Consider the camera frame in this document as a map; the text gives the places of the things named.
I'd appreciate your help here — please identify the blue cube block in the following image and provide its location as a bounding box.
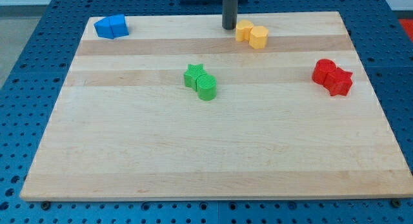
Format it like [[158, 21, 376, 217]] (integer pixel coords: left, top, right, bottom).
[[109, 14, 129, 38]]

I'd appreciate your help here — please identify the wooden board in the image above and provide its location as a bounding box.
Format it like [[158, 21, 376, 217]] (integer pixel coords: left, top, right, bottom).
[[20, 12, 412, 201]]

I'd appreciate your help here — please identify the green cylinder block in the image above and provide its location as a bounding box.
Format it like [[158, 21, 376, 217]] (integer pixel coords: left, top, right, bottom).
[[197, 74, 217, 101]]

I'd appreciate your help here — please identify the green star block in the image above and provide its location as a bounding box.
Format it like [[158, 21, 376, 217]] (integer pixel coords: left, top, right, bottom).
[[183, 64, 206, 91]]

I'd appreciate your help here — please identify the yellow heart block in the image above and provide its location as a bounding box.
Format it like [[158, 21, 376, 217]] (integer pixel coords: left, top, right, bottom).
[[236, 19, 254, 42]]

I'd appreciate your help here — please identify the yellow hexagon block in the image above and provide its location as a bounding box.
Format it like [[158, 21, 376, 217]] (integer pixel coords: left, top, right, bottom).
[[248, 26, 269, 49]]

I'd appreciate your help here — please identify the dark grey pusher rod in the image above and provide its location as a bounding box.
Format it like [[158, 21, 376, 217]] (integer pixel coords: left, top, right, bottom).
[[222, 0, 238, 30]]

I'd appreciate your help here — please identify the red cylinder block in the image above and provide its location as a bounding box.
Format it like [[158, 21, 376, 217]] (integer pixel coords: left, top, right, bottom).
[[312, 59, 337, 85]]

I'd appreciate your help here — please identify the blue triangular block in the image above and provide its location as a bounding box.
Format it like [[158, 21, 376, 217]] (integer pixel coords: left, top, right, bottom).
[[94, 17, 115, 39]]

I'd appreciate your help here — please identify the red star block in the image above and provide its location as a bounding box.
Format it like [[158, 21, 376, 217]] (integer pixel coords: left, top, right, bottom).
[[323, 67, 353, 96]]

